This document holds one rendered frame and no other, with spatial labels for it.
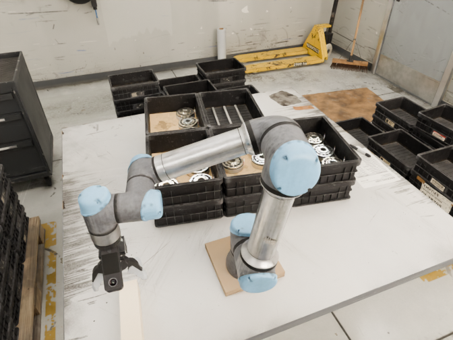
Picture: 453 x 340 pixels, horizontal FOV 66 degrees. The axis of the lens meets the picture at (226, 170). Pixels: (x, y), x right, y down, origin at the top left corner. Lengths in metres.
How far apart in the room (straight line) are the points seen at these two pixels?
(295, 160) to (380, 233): 0.89
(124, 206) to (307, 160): 0.44
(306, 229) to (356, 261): 0.23
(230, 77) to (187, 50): 1.72
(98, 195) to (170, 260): 0.61
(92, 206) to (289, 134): 0.49
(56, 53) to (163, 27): 1.29
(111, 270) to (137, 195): 0.22
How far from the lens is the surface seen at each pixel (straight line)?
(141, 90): 3.08
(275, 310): 1.28
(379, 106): 3.10
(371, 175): 1.89
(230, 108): 2.07
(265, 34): 5.24
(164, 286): 1.34
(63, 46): 4.68
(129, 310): 1.24
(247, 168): 1.58
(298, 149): 0.78
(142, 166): 0.96
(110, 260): 0.98
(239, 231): 1.13
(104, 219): 0.89
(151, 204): 0.86
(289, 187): 0.81
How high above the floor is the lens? 1.80
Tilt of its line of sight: 38 degrees down
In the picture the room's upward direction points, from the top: straight up
